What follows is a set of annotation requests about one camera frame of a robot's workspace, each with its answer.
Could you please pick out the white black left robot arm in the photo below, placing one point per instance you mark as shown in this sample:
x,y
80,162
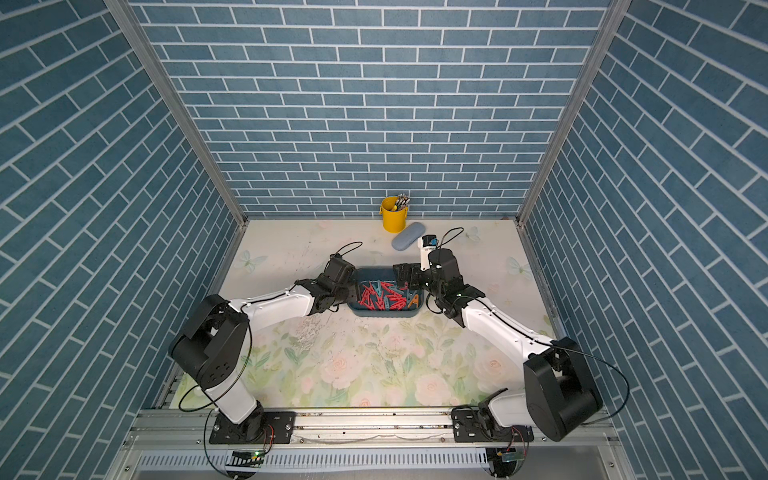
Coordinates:
x,y
209,344

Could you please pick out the red clothespin pile in box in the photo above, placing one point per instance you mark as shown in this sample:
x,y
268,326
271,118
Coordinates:
x,y
378,295

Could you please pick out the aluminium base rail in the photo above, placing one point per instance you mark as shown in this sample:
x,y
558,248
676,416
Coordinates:
x,y
353,427

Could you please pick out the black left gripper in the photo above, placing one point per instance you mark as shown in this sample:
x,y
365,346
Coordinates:
x,y
353,291

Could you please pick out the left aluminium corner post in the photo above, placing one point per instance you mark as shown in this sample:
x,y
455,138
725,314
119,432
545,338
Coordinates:
x,y
129,25

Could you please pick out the yellow metal bucket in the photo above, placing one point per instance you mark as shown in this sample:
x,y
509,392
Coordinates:
x,y
393,222

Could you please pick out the teal plastic storage box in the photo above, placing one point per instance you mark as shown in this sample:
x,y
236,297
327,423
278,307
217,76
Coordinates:
x,y
385,274

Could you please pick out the pens in bucket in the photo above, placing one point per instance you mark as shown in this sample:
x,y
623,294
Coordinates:
x,y
401,203

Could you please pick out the aluminium corner post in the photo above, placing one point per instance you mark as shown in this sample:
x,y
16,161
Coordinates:
x,y
593,60
129,25

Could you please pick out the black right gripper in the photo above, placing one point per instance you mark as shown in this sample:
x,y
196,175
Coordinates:
x,y
404,277

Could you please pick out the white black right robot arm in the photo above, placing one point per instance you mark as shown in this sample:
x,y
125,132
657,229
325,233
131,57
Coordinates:
x,y
560,392

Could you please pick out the right aluminium corner post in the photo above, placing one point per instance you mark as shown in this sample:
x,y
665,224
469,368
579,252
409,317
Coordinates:
x,y
593,60

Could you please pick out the grey fabric glasses case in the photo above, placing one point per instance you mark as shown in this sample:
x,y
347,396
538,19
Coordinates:
x,y
408,236

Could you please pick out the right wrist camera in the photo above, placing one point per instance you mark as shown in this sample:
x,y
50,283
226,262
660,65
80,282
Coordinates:
x,y
427,243

